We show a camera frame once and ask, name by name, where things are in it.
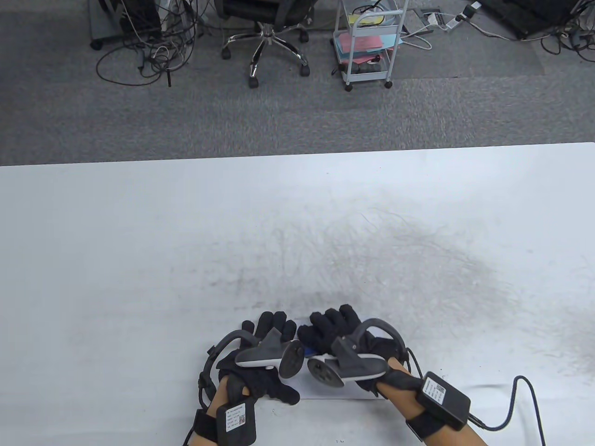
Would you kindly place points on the grey stand with casters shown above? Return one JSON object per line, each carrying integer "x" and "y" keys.
{"x": 100, "y": 28}

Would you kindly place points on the person's right forearm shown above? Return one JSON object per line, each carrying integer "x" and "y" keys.
{"x": 446, "y": 436}

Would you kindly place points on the person's right middle finger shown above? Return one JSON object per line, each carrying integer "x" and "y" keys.
{"x": 321, "y": 325}

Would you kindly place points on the person's left little finger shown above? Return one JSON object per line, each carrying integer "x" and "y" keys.
{"x": 248, "y": 327}

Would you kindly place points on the person's left thumb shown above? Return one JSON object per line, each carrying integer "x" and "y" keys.
{"x": 284, "y": 392}

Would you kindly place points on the person's left hand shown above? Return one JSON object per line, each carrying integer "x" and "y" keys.
{"x": 260, "y": 383}

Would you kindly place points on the person's right little finger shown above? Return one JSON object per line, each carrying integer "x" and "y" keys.
{"x": 351, "y": 317}

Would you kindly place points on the white power strip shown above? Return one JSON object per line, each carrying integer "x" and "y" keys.
{"x": 444, "y": 19}

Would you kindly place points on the white rolling utility cart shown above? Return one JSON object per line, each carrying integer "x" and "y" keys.
{"x": 369, "y": 69}

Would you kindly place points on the person's left forearm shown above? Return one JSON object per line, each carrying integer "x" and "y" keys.
{"x": 218, "y": 404}

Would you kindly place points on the person's right hand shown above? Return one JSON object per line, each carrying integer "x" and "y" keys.
{"x": 372, "y": 344}

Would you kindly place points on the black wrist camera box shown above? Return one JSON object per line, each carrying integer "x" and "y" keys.
{"x": 241, "y": 420}
{"x": 441, "y": 399}

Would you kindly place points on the yellow paper sheet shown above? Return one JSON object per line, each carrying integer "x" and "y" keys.
{"x": 365, "y": 19}

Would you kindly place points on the black office chair chrome base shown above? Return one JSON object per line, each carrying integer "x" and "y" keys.
{"x": 272, "y": 37}

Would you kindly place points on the black equipment case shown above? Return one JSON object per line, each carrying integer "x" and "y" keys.
{"x": 534, "y": 16}

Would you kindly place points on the person's left middle finger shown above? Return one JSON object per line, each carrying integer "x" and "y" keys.
{"x": 279, "y": 321}

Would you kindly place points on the pink paper stack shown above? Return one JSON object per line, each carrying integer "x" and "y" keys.
{"x": 358, "y": 46}

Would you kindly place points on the black computer tower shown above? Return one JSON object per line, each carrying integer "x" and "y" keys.
{"x": 142, "y": 18}

